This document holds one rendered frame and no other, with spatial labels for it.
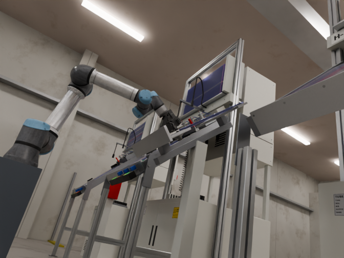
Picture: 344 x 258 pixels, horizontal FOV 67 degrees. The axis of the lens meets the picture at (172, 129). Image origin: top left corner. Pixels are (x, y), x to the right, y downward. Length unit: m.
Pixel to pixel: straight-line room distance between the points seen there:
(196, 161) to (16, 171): 0.78
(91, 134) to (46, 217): 1.84
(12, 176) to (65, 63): 5.17
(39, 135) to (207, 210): 0.97
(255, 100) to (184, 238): 1.28
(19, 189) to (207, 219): 0.95
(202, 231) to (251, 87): 1.12
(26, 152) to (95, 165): 4.54
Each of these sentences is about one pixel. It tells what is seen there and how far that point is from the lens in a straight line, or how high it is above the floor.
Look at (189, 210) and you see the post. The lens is 1.14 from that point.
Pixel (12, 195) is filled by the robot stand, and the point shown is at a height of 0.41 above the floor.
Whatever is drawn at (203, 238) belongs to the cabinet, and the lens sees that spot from 1.56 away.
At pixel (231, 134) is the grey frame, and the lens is 1.72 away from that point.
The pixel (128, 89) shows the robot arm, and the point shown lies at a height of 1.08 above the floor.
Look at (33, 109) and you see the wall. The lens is 5.81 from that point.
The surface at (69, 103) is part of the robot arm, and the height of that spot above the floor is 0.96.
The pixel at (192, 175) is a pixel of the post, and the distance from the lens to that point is 1.16.
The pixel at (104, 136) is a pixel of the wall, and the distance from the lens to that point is 6.01.
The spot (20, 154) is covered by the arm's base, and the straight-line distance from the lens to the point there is 1.34.
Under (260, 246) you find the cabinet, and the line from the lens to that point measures 1.84.
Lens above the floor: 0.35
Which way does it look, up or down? 24 degrees up
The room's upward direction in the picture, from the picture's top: 12 degrees clockwise
